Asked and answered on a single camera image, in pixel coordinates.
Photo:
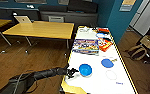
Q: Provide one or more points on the flat blue bowl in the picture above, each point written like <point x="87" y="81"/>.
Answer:
<point x="106" y="62"/>

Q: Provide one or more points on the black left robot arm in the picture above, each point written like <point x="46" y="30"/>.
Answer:
<point x="31" y="78"/>

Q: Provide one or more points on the cardboard box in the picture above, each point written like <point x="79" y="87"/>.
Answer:
<point x="147" y="41"/>

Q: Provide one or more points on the black sofa cushion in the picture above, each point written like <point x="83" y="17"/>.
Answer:
<point x="82" y="5"/>

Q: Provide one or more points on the grey box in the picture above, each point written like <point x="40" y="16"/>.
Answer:
<point x="56" y="19"/>

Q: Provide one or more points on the small beige box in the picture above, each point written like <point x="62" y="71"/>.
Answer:
<point x="23" y="20"/>

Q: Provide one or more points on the red and black pack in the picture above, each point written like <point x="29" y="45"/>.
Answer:
<point x="102" y="30"/>

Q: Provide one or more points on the white work table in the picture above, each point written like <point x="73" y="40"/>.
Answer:
<point x="94" y="83"/>

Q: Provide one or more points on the yellow pillar sign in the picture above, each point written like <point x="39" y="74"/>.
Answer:
<point x="127" y="5"/>

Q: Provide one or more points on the blue bowl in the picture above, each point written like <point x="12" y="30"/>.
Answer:
<point x="106" y="62"/>
<point x="85" y="70"/>

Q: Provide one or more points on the small white ledge box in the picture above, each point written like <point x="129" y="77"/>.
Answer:
<point x="30" y="6"/>

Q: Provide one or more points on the interior glass window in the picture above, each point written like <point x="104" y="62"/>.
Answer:
<point x="31" y="1"/>

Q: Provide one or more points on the small blue white pack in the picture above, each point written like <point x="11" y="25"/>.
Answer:
<point x="101" y="35"/>

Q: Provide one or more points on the dark grey sofa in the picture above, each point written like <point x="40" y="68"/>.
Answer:
<point x="77" y="16"/>

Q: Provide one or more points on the white plastic bag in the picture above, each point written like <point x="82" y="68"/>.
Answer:
<point x="85" y="30"/>

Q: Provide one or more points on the colourful snack packets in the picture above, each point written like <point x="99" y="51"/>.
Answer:
<point x="86" y="46"/>

